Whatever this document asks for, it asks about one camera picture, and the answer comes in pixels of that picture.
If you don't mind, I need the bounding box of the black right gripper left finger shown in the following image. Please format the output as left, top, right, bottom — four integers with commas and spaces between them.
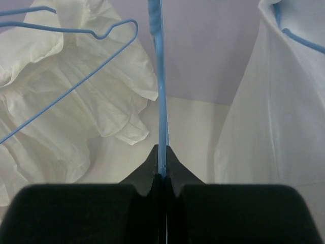
1, 146, 161, 243

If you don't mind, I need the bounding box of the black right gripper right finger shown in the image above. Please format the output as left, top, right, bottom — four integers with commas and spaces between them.
165, 147, 322, 243

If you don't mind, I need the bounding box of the white shirt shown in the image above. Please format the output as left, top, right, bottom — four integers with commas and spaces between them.
213, 0, 325, 211

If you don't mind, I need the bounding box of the white ruffled dress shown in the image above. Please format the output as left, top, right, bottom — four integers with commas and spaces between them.
1, 1, 158, 207

